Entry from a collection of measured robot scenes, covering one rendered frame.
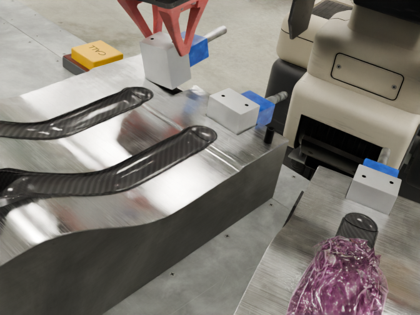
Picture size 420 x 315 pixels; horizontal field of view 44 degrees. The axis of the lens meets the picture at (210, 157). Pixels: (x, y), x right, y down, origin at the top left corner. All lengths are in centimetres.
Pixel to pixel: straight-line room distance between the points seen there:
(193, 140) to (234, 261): 14
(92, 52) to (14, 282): 53
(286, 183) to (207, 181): 19
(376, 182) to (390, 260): 10
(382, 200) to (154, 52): 32
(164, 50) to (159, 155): 14
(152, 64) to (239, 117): 14
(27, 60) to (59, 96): 27
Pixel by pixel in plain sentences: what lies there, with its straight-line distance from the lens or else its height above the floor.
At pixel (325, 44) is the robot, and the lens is 94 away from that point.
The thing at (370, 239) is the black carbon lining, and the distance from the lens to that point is 58.
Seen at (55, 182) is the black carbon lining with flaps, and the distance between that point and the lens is 48.
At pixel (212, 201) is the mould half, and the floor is 86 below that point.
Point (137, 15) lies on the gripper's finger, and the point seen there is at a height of 97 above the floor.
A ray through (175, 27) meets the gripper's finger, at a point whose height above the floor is 98.
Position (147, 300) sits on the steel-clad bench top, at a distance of 53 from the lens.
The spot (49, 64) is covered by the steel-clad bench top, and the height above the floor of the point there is 80.
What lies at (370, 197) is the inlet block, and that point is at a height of 87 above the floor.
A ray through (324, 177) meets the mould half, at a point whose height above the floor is 86.
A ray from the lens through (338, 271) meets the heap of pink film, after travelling 42.
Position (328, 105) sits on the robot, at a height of 78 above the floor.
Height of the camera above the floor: 122
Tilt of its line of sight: 36 degrees down
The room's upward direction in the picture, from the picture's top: 10 degrees clockwise
